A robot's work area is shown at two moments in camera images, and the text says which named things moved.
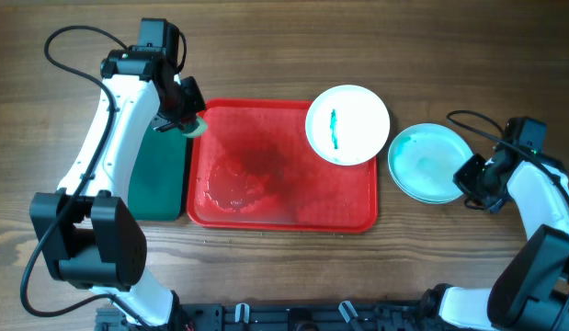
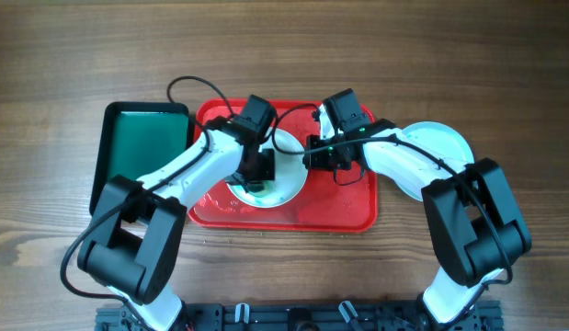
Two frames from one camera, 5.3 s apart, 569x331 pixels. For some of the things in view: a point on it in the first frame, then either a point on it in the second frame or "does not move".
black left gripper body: x=181 y=106 → x=261 y=169
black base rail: x=276 y=315 does not move
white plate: x=347 y=125 → x=290 y=175
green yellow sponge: x=199 y=131 → x=260 y=188
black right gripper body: x=479 y=176 → x=332 y=159
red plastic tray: x=255 y=168 does not move
